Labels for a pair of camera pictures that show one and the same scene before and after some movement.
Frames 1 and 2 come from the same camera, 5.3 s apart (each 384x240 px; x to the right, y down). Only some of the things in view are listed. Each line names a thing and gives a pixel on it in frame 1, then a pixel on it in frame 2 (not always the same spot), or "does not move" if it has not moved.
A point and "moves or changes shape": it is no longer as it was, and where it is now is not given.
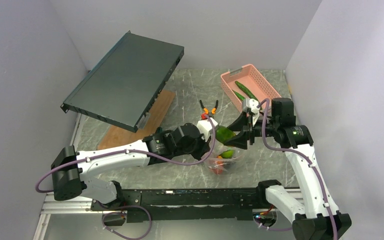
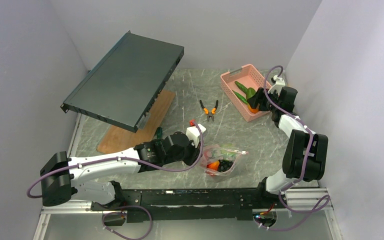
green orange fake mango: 223,134 -> 254,110
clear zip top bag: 224,159 moves or changes shape
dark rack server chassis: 123,85 does not move
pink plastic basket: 252,80 does not move
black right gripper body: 255,130 -> 266,102
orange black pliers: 206,111 does not move
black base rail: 144,205 does not move
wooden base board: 114,136 does not move
